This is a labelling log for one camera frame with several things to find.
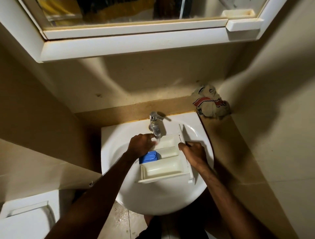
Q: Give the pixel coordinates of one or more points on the person's right hand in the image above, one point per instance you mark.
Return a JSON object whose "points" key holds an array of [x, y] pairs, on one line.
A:
{"points": [[194, 155]]}

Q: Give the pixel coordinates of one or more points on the crumpled beige striped rag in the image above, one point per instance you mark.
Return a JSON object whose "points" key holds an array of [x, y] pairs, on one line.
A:
{"points": [[211, 106]]}

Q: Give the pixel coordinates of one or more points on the person's right forearm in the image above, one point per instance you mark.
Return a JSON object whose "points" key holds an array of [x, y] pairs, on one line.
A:
{"points": [[226, 206]]}

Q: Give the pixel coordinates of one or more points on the white mirror cabinet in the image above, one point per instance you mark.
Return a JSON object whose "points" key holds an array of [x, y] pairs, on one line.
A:
{"points": [[123, 46]]}

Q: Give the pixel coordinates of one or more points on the person's black shorts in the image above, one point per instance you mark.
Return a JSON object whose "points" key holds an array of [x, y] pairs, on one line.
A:
{"points": [[152, 231]]}

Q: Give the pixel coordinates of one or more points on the white cabinet side shelf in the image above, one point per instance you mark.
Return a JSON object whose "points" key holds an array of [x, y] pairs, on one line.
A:
{"points": [[243, 24]]}

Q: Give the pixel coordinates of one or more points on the white detergent drawer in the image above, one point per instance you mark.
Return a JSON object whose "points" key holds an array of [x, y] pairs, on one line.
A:
{"points": [[162, 167]]}

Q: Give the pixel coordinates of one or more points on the chrome faucet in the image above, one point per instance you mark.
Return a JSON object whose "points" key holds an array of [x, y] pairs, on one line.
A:
{"points": [[155, 123]]}

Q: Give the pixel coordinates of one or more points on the person's left forearm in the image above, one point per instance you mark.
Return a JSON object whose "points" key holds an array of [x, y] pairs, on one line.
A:
{"points": [[93, 202]]}

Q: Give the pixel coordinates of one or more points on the white toilet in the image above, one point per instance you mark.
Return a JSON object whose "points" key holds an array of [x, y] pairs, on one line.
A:
{"points": [[24, 221]]}

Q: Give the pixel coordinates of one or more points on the person's left hand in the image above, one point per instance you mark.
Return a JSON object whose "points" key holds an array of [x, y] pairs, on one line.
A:
{"points": [[141, 146]]}

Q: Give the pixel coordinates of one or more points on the white ceramic sink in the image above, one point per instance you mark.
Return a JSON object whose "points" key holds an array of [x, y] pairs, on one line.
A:
{"points": [[157, 199]]}

